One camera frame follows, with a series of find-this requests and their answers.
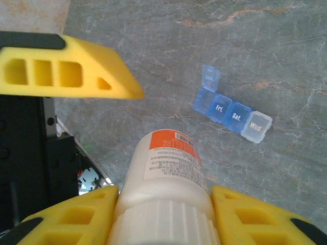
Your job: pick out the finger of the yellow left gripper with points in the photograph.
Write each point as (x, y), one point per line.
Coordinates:
(102, 66)

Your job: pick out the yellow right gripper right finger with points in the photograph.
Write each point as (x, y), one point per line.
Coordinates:
(255, 224)

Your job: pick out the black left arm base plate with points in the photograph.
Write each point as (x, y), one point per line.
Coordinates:
(62, 163)

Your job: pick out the blue weekly pill organizer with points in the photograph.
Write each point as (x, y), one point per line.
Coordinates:
(230, 112)

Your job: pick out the white pill bottle orange label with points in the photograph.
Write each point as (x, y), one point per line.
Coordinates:
(163, 194)

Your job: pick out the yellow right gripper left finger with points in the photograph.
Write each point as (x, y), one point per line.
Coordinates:
(76, 219)

